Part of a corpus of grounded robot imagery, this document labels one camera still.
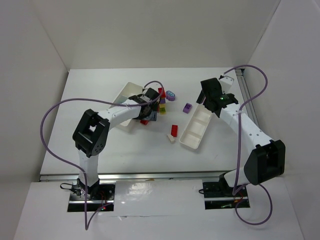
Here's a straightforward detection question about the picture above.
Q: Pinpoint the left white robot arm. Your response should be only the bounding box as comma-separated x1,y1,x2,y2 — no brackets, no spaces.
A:
72,88,160,196

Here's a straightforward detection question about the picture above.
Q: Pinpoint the purple sloped lego brick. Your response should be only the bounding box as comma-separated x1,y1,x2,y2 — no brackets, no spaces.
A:
182,103,192,114

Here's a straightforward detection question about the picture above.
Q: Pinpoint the purple round printed lego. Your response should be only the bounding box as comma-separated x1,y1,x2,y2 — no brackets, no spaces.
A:
165,90,176,102

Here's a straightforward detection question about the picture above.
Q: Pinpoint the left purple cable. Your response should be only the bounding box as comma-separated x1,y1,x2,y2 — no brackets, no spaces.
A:
40,80,165,231

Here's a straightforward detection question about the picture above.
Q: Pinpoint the aluminium front rail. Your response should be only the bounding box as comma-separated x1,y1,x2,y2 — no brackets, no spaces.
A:
39,171,224,182

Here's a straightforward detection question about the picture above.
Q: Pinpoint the multicolour lego tower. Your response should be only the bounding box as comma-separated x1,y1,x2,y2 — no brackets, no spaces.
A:
158,87,166,115

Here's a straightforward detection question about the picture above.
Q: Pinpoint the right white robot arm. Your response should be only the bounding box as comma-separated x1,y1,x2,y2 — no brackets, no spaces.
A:
197,78,286,188

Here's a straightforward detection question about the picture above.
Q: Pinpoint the right white divided container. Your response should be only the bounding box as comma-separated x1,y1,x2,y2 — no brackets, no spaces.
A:
179,104,213,151

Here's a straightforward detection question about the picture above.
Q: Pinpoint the red 2x4 lego brick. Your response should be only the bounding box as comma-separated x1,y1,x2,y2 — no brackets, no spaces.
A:
170,124,178,138

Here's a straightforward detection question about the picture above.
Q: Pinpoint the white divided container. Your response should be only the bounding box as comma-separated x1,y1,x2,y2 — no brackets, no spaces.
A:
179,104,213,151
111,81,143,132

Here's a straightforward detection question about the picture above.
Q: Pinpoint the left white divided container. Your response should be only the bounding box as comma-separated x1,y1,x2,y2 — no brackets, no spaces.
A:
111,81,143,132

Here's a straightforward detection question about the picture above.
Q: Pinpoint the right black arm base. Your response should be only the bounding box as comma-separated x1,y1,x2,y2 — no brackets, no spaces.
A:
198,182,250,210

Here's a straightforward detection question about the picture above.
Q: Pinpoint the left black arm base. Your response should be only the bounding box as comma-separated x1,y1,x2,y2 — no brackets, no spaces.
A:
60,183,116,213

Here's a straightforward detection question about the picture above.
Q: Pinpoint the white curved lego brick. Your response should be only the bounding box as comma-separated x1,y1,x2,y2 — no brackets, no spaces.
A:
166,134,176,144

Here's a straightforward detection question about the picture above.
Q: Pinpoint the red rounded lego brick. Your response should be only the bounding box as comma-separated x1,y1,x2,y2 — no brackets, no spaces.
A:
140,120,149,125

